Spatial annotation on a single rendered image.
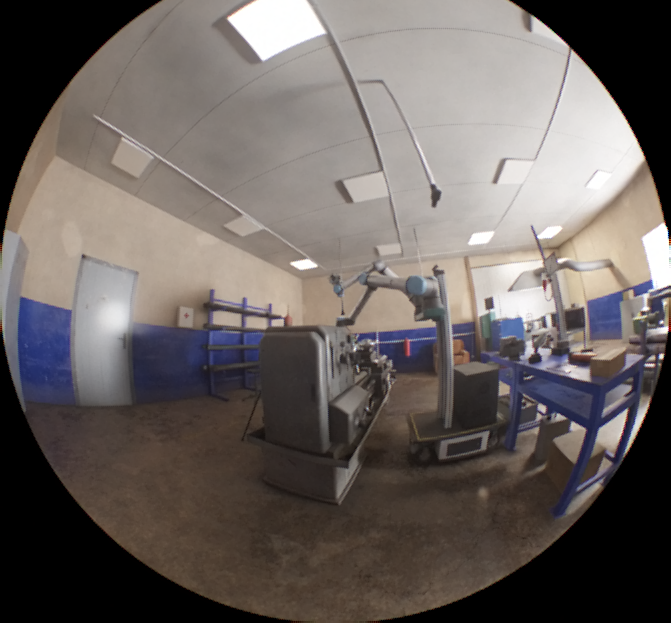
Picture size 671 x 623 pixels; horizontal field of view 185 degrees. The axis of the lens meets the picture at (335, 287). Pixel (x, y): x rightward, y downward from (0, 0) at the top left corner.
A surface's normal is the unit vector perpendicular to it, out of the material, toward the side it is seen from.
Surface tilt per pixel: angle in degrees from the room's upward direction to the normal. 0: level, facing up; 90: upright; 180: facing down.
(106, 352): 90
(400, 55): 180
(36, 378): 90
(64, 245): 90
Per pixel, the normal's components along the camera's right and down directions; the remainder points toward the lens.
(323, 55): 0.04, 0.97
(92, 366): 0.93, -0.11
